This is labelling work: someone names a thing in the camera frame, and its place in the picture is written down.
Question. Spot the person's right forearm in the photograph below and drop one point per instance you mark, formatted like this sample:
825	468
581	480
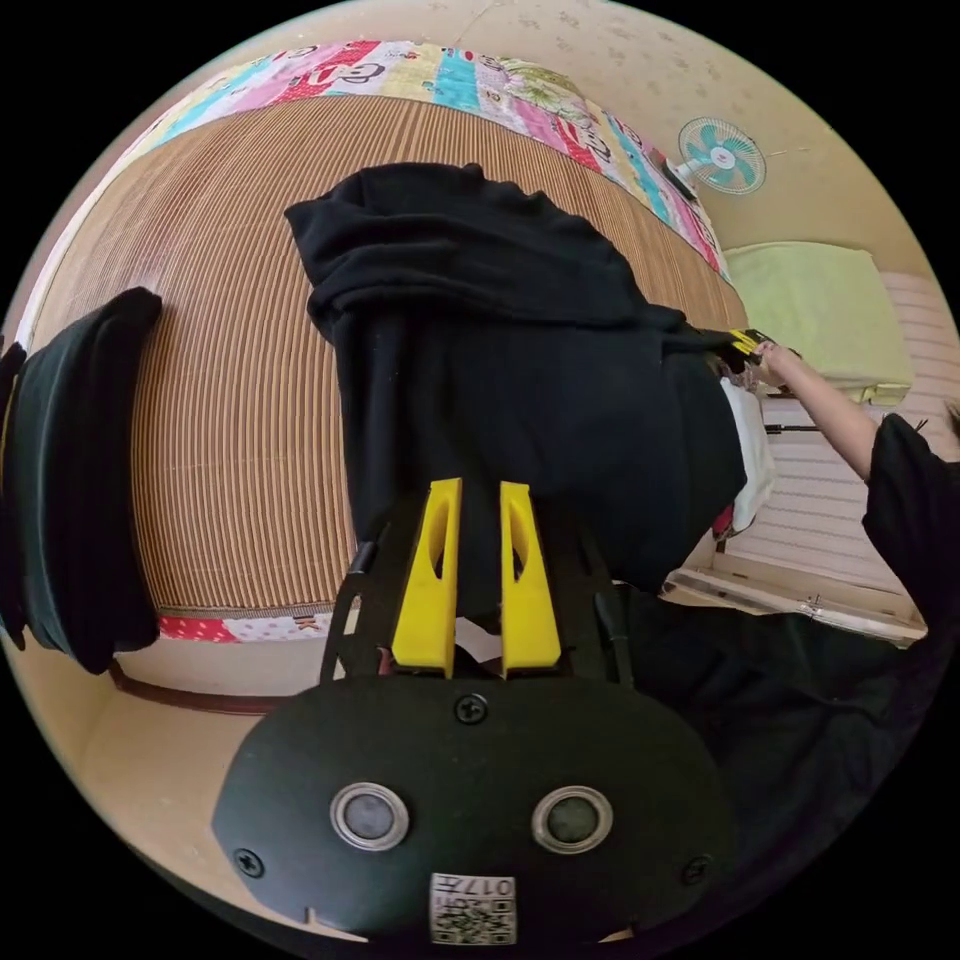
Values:
836	424

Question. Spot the white cloth bag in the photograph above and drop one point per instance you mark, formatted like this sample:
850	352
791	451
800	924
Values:
752	457

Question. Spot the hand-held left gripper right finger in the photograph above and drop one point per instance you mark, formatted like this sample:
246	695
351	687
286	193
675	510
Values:
534	607

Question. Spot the light green pillow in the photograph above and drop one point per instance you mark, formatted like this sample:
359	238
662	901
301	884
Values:
817	315

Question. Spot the bed with woven mat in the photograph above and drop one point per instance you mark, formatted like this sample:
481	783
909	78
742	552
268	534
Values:
232	360

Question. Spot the black thermal shirt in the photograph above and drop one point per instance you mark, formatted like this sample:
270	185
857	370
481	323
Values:
525	360

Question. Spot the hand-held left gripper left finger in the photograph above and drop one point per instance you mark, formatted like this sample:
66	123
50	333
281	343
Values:
422	600

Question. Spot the person's right hand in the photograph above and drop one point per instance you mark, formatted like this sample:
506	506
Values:
780	364

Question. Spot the teal electric fan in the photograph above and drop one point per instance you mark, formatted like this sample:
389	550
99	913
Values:
720	156

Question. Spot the pile of clothes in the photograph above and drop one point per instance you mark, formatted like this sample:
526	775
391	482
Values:
67	480

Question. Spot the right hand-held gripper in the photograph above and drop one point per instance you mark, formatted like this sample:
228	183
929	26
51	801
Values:
739	371

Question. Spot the person's body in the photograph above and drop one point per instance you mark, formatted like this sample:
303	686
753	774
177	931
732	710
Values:
810	675

